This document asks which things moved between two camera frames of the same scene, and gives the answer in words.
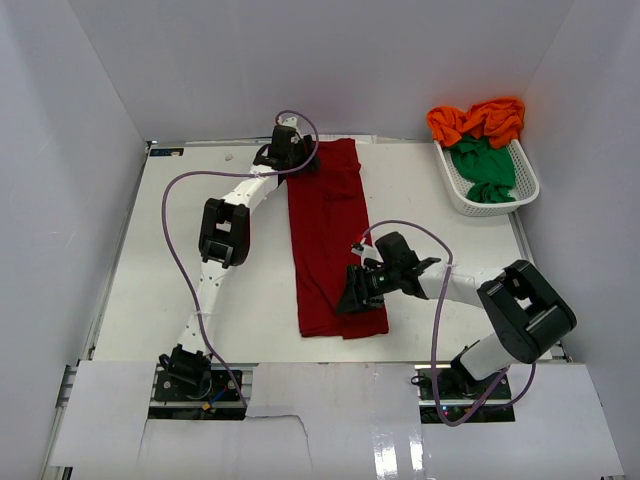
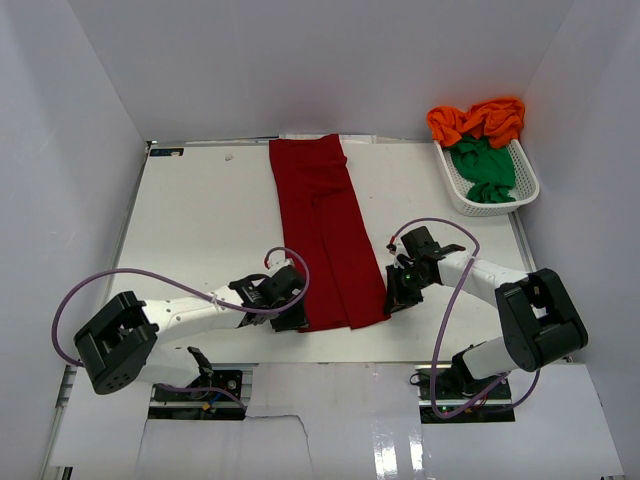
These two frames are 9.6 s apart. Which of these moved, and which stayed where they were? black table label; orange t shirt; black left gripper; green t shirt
Moved: black left gripper
Stayed: green t shirt; black table label; orange t shirt
